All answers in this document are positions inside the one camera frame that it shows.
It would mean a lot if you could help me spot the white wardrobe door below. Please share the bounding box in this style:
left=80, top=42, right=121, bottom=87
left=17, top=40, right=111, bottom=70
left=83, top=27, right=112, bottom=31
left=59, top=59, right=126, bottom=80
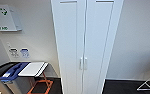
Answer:
left=58, top=0, right=87, bottom=94
left=85, top=0, right=116, bottom=94

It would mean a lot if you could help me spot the white wardrobe cabinet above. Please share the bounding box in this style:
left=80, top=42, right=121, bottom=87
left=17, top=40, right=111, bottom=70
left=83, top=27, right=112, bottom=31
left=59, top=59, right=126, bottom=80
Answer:
left=50, top=0, right=125, bottom=94

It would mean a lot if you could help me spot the blue moulded tray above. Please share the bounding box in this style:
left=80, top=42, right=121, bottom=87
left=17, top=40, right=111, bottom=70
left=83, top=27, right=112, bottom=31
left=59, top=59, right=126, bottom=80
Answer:
left=0, top=62, right=31, bottom=84

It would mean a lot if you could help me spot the wall socket with blue label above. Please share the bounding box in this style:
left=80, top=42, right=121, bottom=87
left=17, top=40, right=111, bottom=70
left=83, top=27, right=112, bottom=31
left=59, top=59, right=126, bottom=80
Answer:
left=19, top=47, right=31, bottom=59

